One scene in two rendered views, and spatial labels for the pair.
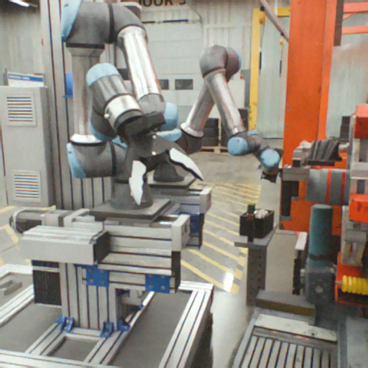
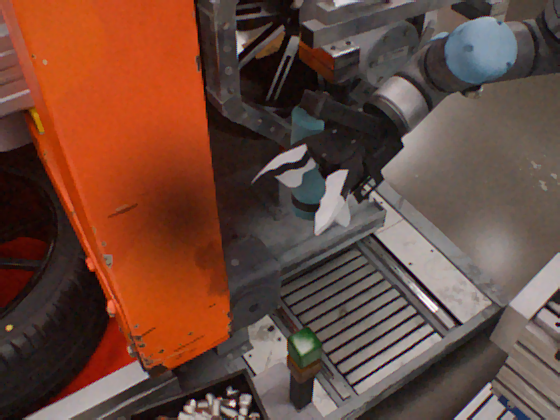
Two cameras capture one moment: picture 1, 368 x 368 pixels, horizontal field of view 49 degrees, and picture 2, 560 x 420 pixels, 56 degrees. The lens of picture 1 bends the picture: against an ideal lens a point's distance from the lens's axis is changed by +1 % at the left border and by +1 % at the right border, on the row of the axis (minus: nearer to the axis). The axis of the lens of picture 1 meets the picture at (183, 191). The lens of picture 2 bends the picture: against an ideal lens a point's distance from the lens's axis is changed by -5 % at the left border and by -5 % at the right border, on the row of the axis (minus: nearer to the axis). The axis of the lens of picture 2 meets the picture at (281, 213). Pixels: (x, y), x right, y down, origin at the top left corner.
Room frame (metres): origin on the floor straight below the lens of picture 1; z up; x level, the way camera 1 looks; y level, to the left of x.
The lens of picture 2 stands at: (2.36, -0.14, 1.35)
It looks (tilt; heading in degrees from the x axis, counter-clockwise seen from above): 47 degrees down; 217
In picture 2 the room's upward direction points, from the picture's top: straight up
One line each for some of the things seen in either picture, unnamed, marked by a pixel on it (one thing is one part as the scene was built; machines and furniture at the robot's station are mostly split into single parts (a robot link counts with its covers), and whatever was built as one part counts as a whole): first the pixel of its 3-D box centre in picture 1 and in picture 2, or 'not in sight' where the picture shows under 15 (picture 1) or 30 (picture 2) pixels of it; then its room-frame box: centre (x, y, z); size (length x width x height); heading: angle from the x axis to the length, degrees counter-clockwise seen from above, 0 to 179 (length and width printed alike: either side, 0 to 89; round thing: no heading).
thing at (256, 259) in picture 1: (256, 268); not in sight; (2.23, -0.43, 0.21); 0.10 x 0.10 x 0.42; 70
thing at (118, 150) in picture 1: (128, 157); not in sight; (1.37, 0.19, 0.98); 0.13 x 0.12 x 0.14; 110
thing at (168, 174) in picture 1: (168, 169); not in sight; (1.85, 0.07, 0.87); 0.15 x 0.15 x 0.10
